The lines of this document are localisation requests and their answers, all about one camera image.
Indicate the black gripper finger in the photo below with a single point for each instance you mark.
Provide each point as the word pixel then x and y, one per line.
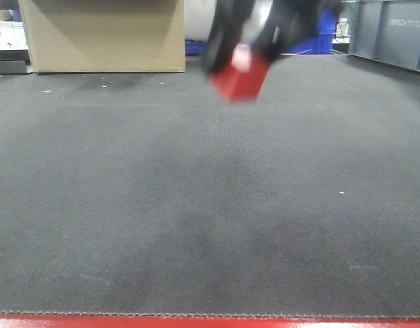
pixel 225 34
pixel 290 23

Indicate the red magnetic cube block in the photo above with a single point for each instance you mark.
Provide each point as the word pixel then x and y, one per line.
pixel 242 78

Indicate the blue plastic bin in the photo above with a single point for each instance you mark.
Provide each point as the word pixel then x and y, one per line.
pixel 198 24

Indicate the grey metal cabinet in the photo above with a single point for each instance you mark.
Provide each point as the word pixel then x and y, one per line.
pixel 387 32

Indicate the large cardboard box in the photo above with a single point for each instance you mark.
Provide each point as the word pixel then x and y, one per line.
pixel 105 36

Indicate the dark grey fabric mat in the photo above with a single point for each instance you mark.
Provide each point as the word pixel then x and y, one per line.
pixel 148 194

